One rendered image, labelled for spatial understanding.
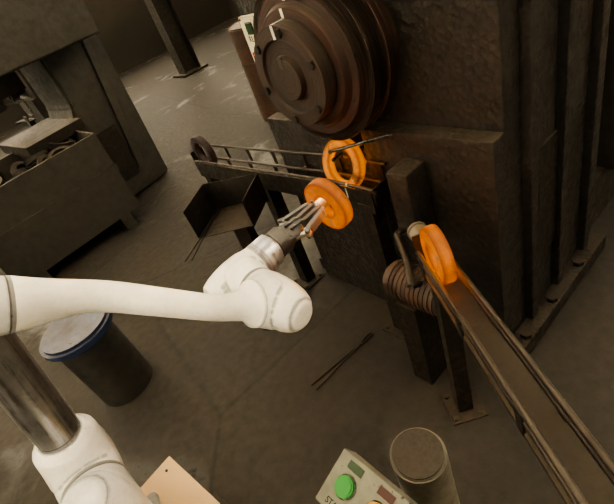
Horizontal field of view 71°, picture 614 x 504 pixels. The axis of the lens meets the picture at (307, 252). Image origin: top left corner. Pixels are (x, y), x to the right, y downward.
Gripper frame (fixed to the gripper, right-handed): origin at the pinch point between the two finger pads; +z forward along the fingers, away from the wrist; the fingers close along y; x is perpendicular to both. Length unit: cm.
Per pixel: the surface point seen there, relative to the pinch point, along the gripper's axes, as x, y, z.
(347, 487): -20, 44, -49
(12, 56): 49, -274, 0
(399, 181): -7.3, 7.2, 21.0
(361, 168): -10.1, -13.2, 26.4
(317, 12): 39.8, -6.4, 22.4
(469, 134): 1.2, 22.3, 34.8
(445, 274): -13.6, 34.6, -0.1
